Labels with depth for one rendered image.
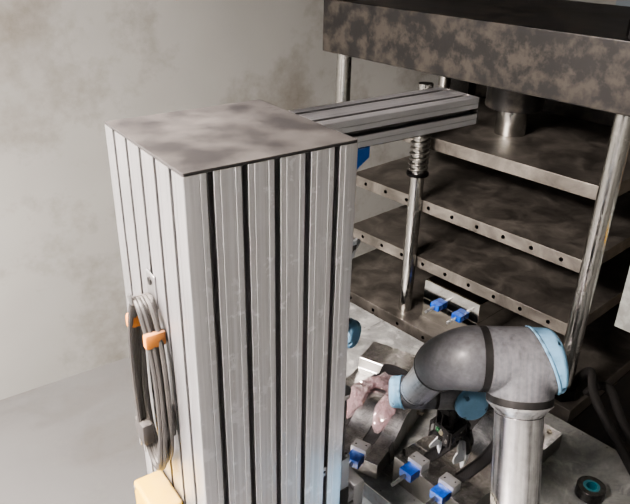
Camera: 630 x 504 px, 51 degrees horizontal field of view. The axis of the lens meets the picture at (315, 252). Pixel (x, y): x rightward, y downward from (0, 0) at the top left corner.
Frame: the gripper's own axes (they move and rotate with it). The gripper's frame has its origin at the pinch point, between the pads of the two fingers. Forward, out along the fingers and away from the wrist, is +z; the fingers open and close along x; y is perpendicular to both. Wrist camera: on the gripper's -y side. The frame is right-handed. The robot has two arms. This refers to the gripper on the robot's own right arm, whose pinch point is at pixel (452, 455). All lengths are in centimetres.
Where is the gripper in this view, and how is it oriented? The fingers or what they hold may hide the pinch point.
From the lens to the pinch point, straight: 189.2
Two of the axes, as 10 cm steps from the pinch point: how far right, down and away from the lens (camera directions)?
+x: 6.7, 3.4, -6.6
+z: -0.2, 8.9, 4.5
